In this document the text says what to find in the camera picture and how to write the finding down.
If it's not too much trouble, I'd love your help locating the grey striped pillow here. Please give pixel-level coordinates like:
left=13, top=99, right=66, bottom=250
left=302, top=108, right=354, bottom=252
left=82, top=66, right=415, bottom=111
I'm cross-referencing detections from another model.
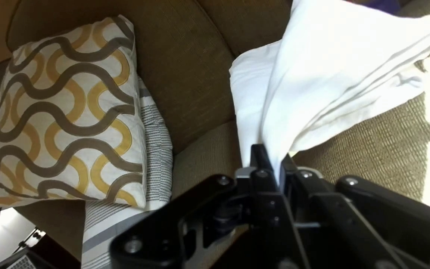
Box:
left=79, top=80, right=175, bottom=269

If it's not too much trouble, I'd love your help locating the white towel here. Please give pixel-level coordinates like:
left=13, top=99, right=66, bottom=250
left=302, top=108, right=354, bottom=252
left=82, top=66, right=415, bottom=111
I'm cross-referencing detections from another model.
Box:
left=230, top=0, right=430, bottom=166

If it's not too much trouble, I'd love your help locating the dark laptop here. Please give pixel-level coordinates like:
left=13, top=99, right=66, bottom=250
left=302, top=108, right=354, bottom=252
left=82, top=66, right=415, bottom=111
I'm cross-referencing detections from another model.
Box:
left=0, top=229, right=81, bottom=269

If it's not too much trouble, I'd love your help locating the wavy pattern yellow grey pillow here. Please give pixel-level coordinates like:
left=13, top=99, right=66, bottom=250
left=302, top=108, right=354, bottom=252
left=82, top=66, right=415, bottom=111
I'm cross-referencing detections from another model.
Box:
left=0, top=17, right=146, bottom=211

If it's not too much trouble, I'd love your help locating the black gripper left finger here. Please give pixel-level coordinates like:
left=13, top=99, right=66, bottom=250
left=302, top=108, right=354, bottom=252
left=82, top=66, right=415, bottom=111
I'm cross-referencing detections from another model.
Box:
left=109, top=146, right=296, bottom=269

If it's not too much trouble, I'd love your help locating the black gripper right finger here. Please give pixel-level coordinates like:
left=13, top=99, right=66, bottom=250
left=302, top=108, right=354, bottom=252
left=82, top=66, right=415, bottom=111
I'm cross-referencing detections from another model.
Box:
left=282, top=157, right=430, bottom=269

